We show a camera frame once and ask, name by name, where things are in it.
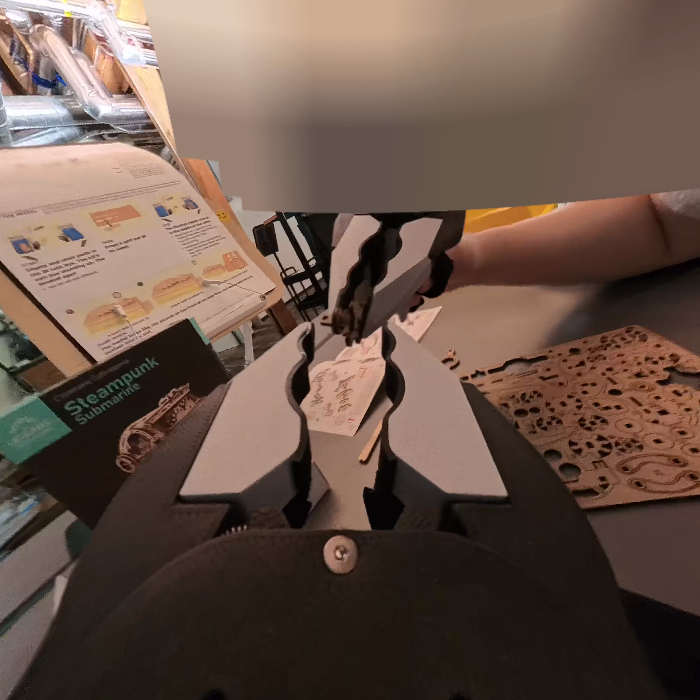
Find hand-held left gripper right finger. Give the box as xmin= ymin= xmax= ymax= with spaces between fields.
xmin=363 ymin=328 xmax=509 ymax=528

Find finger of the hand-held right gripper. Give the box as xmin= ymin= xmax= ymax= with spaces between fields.
xmin=355 ymin=219 xmax=434 ymax=342
xmin=328 ymin=215 xmax=384 ymax=324

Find person's right forearm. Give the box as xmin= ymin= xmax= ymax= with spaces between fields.
xmin=446 ymin=191 xmax=700 ymax=288

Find black metal cart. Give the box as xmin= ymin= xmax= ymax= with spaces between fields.
xmin=254 ymin=212 xmax=335 ymax=324

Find small wooden gear assembly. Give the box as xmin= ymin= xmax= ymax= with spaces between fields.
xmin=322 ymin=303 xmax=364 ymax=345

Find yellow plastic bin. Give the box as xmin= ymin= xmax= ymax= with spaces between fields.
xmin=465 ymin=203 xmax=559 ymax=233

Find laser-cut wooden parts sheet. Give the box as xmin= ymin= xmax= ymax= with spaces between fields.
xmin=459 ymin=325 xmax=700 ymax=509

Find black cardboard box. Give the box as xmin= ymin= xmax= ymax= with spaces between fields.
xmin=0 ymin=319 xmax=230 ymax=528

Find person's right hand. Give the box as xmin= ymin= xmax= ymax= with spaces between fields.
xmin=395 ymin=295 xmax=427 ymax=326

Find open instruction booklet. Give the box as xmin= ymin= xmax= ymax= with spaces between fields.
xmin=0 ymin=143 xmax=277 ymax=362

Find black quilted cushion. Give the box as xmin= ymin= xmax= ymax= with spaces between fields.
xmin=618 ymin=588 xmax=700 ymax=700

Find wooden easel stand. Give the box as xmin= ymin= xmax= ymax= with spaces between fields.
xmin=0 ymin=55 xmax=299 ymax=378

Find small wooden axle stick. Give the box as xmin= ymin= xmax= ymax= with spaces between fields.
xmin=358 ymin=421 xmax=384 ymax=464

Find silver duct pipes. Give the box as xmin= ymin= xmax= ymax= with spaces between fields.
xmin=0 ymin=0 xmax=159 ymax=148

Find printed instruction leaflet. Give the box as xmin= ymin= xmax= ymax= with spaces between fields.
xmin=300 ymin=306 xmax=443 ymax=437

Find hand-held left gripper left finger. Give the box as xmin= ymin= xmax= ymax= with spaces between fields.
xmin=179 ymin=323 xmax=329 ymax=528

